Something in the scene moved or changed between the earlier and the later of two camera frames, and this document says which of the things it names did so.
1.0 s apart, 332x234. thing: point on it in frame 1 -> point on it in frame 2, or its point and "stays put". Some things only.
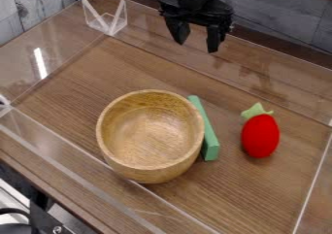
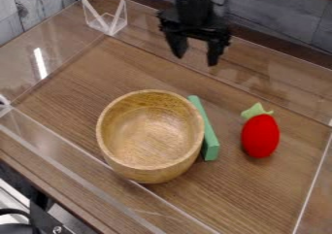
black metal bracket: [43, 222] stays put
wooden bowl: [149, 134] stays put
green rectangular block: [211, 148] stays put
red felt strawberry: [260, 132] stays put
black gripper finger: [179, 28] -> [177, 42]
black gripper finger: [216, 32] -> [215, 49]
